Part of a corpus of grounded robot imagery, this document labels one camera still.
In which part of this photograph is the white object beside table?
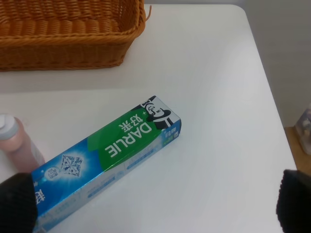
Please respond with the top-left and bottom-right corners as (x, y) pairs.
(295, 104), (311, 155)

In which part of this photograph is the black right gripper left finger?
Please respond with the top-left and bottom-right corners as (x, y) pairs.
(0, 173), (38, 233)

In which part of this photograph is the brown wicker basket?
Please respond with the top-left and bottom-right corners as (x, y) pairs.
(0, 0), (151, 71)

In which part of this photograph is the pink bottle with white cap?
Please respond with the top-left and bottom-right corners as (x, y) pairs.
(0, 114), (45, 172)

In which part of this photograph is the blue green toothpaste box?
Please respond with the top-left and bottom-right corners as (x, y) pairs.
(32, 96), (182, 233)

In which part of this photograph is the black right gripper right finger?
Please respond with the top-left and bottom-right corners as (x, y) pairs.
(276, 169), (311, 233)

